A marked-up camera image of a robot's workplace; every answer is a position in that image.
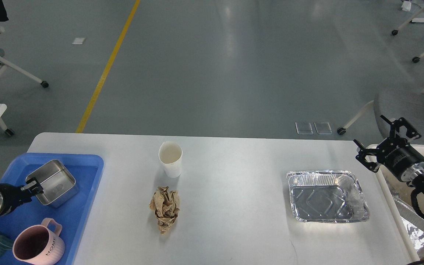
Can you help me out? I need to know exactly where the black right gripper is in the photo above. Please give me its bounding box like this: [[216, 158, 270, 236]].
[[353, 115, 424, 182]]

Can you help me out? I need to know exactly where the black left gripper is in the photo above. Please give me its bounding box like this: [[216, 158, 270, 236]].
[[0, 177, 44, 216]]

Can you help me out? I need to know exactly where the stainless steel tray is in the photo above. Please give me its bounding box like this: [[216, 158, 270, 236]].
[[25, 159, 79, 208]]

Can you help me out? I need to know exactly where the pink mug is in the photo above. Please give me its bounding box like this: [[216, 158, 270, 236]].
[[12, 218, 66, 265]]

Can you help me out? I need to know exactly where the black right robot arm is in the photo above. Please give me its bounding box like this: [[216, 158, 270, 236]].
[[354, 115, 424, 219]]

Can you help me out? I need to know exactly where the blue plastic tray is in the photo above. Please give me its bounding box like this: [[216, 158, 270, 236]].
[[0, 153, 104, 265]]

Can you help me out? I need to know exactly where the aluminium foil tray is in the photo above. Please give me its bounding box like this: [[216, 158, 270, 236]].
[[286, 170, 370, 223]]

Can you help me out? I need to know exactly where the white bin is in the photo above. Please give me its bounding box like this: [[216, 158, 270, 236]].
[[375, 144, 424, 263]]

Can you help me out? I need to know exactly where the crumpled brown paper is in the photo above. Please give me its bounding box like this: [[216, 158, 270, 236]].
[[149, 186, 180, 235]]

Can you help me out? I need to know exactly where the white paper cup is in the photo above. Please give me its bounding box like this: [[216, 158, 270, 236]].
[[158, 141, 183, 178]]

